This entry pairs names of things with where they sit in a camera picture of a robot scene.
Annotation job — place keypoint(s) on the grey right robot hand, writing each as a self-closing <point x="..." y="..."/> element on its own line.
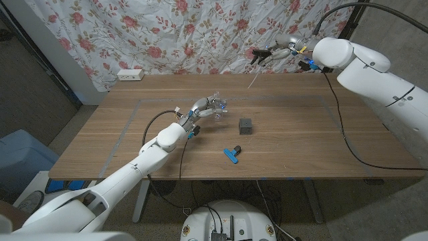
<point x="291" y="41"/>

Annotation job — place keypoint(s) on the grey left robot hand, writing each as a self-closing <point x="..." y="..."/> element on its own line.
<point x="204" y="103"/>

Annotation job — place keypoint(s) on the clear plastic spray bottle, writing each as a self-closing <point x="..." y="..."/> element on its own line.
<point x="218" y="116"/>

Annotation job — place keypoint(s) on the black spray bottle cap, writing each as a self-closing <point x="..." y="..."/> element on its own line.
<point x="261" y="53"/>

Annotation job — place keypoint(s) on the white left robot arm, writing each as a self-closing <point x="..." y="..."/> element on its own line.
<point x="117" y="180"/>

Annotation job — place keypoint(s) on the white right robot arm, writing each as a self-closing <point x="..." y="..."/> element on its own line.
<point x="368" y="73"/>

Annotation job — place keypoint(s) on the person's forearm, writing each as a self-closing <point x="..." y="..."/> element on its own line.
<point x="13" y="214"/>

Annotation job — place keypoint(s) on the dark grey block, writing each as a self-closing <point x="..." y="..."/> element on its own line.
<point x="245" y="126"/>

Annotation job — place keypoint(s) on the blue and black clip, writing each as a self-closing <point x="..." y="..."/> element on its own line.
<point x="230" y="155"/>

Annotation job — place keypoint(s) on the black backdrop stand pole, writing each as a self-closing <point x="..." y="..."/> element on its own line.
<point x="349" y="28"/>
<point x="58" y="82"/>

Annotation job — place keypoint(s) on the white power strip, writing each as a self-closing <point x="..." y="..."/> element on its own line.
<point x="130" y="74"/>

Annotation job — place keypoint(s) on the floral backdrop cloth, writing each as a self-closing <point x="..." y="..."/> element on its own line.
<point x="167" y="33"/>

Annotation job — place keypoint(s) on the black round floor object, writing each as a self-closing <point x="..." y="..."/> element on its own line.
<point x="162" y="187"/>

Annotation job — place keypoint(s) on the white table leg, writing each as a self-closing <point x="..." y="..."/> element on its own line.
<point x="312" y="201"/>
<point x="140" y="201"/>

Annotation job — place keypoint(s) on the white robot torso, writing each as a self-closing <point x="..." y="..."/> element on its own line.
<point x="200" y="221"/>

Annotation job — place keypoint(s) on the blue black-rimmed floor pad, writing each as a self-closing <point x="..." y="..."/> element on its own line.
<point x="57" y="185"/>

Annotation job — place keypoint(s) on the blue plastic bin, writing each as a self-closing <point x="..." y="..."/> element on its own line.
<point x="20" y="150"/>

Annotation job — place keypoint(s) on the grey shoe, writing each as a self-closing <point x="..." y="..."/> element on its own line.
<point x="31" y="201"/>

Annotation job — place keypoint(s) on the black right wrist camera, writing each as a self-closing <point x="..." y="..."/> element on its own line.
<point x="305" y="65"/>

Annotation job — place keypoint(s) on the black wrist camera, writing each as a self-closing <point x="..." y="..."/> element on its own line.
<point x="305" y="65"/>
<point x="195" y="130"/>

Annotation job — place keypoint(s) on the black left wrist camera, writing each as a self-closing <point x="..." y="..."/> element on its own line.
<point x="195" y="130"/>

